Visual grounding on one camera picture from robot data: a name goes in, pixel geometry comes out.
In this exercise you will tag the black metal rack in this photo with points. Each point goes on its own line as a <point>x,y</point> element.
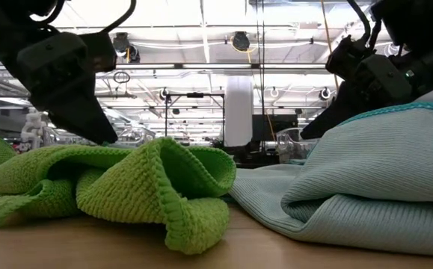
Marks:
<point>195,95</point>

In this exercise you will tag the blue microfiber towel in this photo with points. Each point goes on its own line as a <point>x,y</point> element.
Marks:
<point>369,168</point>

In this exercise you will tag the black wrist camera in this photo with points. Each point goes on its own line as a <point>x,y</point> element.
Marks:
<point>345,60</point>
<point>102,52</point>

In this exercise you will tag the black screen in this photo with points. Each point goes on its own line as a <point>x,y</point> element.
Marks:
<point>276,129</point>

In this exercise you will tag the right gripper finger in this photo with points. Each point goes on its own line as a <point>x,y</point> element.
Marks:
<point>336,112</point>

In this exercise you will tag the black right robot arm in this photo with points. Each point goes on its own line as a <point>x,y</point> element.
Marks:
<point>425,45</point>

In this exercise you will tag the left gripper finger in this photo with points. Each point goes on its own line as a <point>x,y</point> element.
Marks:
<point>85,117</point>

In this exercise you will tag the white robot figure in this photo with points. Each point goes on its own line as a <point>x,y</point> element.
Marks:
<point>33,127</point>

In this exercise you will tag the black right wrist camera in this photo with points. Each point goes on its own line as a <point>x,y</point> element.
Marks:
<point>345,60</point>

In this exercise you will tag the white pillar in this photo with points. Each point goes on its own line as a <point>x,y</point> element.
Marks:
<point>238,112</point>

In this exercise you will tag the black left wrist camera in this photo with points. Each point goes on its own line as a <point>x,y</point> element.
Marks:
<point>102,52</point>

